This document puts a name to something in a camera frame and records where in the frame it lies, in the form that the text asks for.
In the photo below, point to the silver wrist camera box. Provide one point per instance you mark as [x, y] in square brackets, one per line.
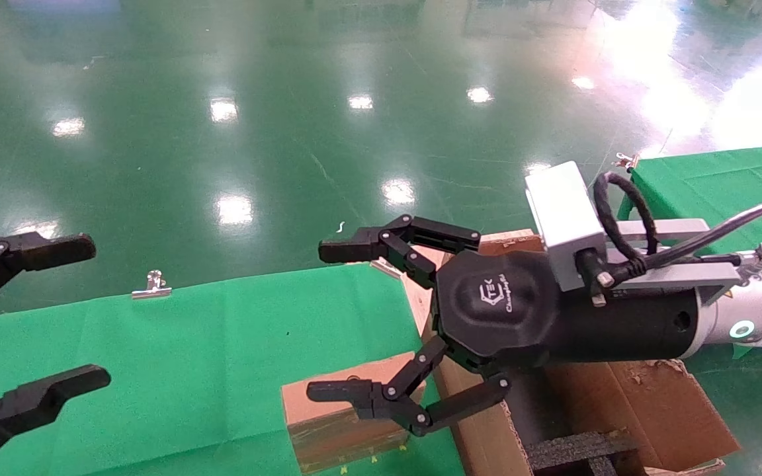
[563, 218]

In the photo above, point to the large open cardboard carton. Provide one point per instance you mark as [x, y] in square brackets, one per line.
[652, 410]

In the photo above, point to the small cardboard box with hole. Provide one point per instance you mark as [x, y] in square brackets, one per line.
[328, 436]

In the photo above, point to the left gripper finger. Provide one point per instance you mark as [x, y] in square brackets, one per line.
[30, 400]
[50, 251]

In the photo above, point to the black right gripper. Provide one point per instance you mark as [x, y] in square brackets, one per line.
[500, 311]

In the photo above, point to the grey camera mounting bracket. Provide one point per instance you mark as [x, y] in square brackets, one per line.
[672, 274]

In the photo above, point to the silver binder clip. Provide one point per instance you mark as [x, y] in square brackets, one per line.
[384, 268]
[626, 160]
[151, 293]

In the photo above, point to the large green tablecloth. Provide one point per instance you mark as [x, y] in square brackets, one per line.
[189, 370]

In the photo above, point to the black foam insert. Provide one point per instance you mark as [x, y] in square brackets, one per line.
[573, 453]

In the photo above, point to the green tablecloth with drape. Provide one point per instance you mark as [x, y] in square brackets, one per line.
[718, 185]

